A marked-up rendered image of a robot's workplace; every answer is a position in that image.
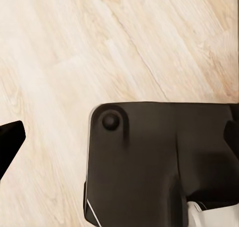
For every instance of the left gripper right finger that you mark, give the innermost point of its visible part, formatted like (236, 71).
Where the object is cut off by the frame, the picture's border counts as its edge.
(231, 136)

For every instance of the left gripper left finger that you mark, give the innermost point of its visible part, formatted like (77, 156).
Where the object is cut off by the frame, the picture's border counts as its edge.
(12, 136)

